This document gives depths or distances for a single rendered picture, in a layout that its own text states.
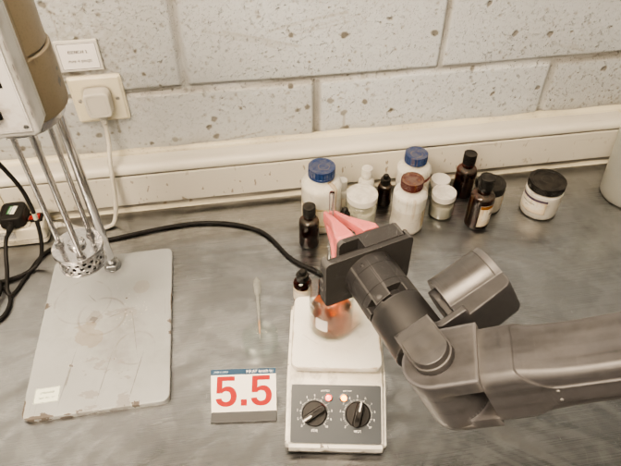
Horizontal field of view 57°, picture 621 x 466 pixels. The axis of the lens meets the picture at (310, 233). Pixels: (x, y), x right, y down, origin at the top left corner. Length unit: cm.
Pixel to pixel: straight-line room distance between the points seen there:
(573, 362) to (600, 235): 72
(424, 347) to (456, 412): 6
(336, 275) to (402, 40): 56
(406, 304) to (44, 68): 43
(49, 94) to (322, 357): 45
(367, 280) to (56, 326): 56
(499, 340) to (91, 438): 57
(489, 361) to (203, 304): 58
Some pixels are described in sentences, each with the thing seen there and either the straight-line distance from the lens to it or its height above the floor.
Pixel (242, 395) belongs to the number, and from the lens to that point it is 83.
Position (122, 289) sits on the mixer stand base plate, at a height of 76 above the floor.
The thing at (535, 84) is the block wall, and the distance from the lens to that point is 120.
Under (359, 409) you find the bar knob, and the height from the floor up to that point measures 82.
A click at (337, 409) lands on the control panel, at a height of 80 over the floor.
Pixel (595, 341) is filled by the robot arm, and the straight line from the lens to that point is 48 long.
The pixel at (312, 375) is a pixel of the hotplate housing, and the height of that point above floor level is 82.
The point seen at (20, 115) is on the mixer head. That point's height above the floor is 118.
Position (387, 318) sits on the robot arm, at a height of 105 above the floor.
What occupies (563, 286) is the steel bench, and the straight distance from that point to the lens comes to 105.
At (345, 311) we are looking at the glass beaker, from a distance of 74.
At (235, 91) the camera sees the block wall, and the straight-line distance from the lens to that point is 103.
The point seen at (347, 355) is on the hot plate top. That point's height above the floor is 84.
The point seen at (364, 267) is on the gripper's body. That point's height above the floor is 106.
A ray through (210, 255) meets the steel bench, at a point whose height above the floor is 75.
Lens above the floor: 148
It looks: 44 degrees down
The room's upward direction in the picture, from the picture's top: straight up
